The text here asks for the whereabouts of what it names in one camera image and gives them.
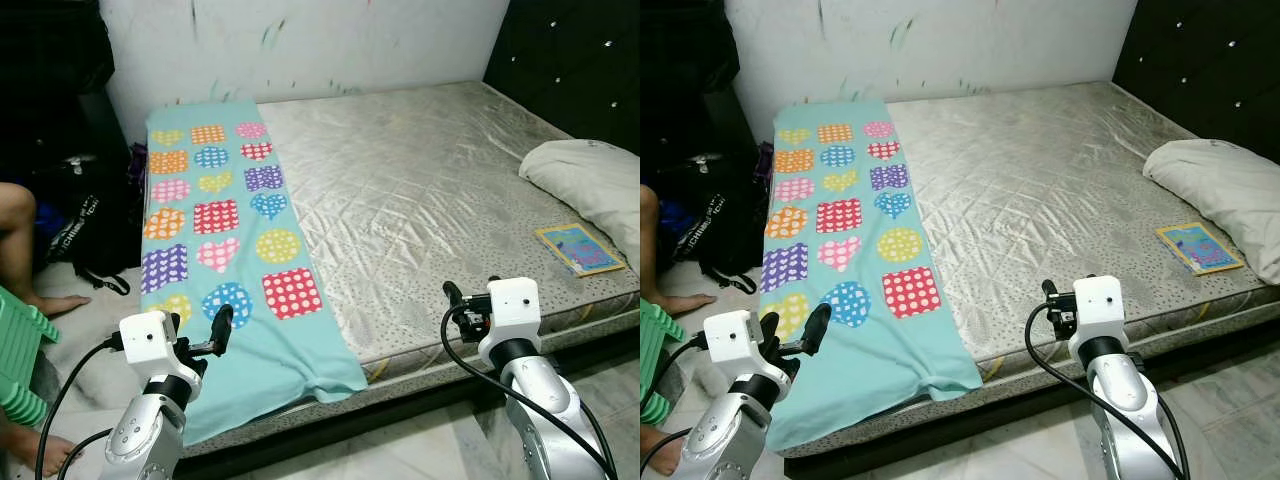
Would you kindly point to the black bag with white print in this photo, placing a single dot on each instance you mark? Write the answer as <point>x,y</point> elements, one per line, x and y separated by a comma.
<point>100,225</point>
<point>725,225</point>

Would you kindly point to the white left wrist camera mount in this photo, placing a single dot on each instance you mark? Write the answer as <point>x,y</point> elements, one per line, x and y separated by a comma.
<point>735,338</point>
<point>148,338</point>

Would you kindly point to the white printed pillow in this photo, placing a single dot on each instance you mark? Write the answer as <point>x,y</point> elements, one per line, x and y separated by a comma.
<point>1220,195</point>
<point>590,190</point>

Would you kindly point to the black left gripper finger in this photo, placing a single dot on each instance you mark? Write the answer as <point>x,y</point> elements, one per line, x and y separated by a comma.
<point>172,324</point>
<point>221,328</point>
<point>818,327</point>
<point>771,330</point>

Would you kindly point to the person in black shorts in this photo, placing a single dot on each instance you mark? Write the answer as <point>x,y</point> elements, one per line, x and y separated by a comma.
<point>20,250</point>
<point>652,260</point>

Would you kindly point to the black bed frame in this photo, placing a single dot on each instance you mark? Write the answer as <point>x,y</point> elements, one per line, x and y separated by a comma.
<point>1000,405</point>
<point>400,415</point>

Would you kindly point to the grey quilted mattress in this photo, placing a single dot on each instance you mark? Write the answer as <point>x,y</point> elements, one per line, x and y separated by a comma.
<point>1040,200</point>
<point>420,200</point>

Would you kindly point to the dark blue cloth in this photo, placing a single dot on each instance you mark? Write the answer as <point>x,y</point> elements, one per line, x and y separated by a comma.
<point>52,225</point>
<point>675,220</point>

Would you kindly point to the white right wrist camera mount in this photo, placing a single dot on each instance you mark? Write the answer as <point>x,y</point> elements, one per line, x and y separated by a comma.
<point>512,310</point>
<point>1098,308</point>

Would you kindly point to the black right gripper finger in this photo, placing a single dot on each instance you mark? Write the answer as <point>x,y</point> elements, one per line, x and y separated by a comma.
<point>1049,292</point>
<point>454,295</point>

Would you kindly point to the green plastic stool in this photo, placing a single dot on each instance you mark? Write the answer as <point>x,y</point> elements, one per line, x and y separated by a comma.
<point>658,360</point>
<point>25,350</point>

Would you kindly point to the blue yellow children's book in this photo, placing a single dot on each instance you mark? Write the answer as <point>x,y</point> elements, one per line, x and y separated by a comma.
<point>580,250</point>
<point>1200,248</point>

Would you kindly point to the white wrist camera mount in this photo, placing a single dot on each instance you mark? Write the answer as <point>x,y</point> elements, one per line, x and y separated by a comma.
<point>1098,308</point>
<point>512,310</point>
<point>148,338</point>
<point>735,338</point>

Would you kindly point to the black tufted headboard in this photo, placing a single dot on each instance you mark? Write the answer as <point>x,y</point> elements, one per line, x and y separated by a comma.
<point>1200,60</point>
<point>570,60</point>

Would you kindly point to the teal blanket with coloured hearts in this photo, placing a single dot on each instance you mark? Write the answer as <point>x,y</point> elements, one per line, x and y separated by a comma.
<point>880,365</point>
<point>270,360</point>

